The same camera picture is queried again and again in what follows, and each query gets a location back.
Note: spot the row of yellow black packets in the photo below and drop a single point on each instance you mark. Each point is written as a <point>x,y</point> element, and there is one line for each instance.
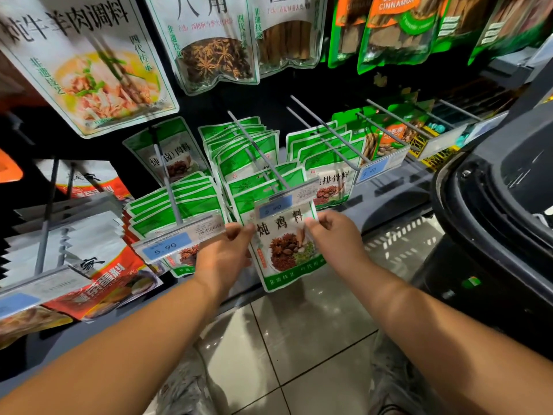
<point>436,142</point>

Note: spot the clear brown-spice packets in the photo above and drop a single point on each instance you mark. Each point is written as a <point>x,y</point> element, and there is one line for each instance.
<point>207,47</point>

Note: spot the person's right forearm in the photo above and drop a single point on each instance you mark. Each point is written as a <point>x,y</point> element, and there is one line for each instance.
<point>458,350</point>

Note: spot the person's left shoe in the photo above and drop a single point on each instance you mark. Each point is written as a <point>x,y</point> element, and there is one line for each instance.
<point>186,389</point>

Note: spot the green orange Guangxi cinnamon bags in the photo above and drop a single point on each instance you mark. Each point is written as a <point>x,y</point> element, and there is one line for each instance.
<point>501,21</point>
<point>389,30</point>

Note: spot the clear cinnamon packets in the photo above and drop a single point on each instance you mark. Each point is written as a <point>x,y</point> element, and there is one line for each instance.
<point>285,34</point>

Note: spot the person's shoe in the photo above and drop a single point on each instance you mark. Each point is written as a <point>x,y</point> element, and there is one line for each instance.
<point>397,380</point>
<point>186,389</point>

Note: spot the person's right hand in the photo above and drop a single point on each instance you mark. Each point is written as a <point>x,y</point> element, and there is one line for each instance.
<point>341,246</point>

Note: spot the green white stew seasoning packet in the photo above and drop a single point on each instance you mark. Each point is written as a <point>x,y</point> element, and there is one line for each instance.
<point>285,250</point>

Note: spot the row of clear green-top packets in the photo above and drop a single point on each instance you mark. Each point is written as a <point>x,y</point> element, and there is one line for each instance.
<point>173,203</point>

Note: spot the row of green white packets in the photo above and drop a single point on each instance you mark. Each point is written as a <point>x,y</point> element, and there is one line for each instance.
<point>324,160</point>

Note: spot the person's right shoe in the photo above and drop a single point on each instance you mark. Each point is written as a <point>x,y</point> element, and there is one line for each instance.
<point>397,380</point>

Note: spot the blue white price tag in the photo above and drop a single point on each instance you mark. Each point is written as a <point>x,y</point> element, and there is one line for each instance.
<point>177,239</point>
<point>43,289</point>
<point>380,164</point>
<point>285,201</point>

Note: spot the person's left forearm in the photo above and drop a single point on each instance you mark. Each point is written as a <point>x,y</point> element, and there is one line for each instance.
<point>112,358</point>

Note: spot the person's left hand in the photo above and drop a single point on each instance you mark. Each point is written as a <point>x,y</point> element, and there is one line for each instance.
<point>225,263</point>

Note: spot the black shopping basket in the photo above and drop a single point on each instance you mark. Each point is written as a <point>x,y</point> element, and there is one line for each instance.
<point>510,194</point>

